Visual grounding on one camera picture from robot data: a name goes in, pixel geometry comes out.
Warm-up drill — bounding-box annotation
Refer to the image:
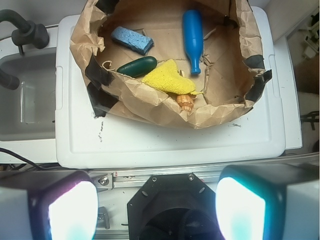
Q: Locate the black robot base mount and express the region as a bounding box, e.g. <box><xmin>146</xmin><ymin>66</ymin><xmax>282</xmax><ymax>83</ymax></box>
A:
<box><xmin>127</xmin><ymin>173</ymin><xmax>224</xmax><ymax>240</ymax></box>

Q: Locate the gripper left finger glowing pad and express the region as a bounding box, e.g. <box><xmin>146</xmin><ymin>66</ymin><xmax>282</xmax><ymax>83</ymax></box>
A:
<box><xmin>0</xmin><ymin>170</ymin><xmax>98</xmax><ymax>240</ymax></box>

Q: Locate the dark green plastic pickle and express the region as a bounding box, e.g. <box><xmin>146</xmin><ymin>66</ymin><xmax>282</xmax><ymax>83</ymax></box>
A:
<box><xmin>116</xmin><ymin>56</ymin><xmax>158</xmax><ymax>78</ymax></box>

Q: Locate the black faucet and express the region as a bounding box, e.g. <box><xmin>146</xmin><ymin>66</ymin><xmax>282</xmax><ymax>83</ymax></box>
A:
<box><xmin>0</xmin><ymin>9</ymin><xmax>50</xmax><ymax>91</ymax></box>

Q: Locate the brown paper bag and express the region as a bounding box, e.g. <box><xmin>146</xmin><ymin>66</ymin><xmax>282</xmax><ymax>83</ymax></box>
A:
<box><xmin>70</xmin><ymin>0</ymin><xmax>272</xmax><ymax>129</ymax></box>

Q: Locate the orange toy seashell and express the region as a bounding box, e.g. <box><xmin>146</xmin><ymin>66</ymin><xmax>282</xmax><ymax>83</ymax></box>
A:
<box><xmin>176</xmin><ymin>94</ymin><xmax>194</xmax><ymax>112</ymax></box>

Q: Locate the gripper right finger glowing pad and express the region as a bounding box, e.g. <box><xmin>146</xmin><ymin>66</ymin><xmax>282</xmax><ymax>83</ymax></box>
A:
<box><xmin>215</xmin><ymin>163</ymin><xmax>320</xmax><ymax>240</ymax></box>

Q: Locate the blue plastic bottle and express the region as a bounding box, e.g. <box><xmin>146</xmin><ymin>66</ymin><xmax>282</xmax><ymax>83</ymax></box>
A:
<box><xmin>182</xmin><ymin>9</ymin><xmax>204</xmax><ymax>75</ymax></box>

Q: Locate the aluminium frame rail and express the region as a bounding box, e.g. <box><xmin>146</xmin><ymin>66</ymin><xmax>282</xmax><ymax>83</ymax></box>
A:
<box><xmin>88</xmin><ymin>152</ymin><xmax>320</xmax><ymax>190</ymax></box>

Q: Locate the yellow knitted cloth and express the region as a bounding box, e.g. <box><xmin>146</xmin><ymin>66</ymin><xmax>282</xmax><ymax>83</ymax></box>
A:
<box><xmin>141</xmin><ymin>59</ymin><xmax>201</xmax><ymax>95</ymax></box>

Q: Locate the white sink basin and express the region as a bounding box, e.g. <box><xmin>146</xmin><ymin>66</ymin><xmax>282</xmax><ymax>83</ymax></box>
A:
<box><xmin>0</xmin><ymin>47</ymin><xmax>56</xmax><ymax>142</ymax></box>

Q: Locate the blue sponge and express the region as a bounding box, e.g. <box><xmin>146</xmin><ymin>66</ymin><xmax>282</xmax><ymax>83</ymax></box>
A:
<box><xmin>110</xmin><ymin>26</ymin><xmax>154</xmax><ymax>55</ymax></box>

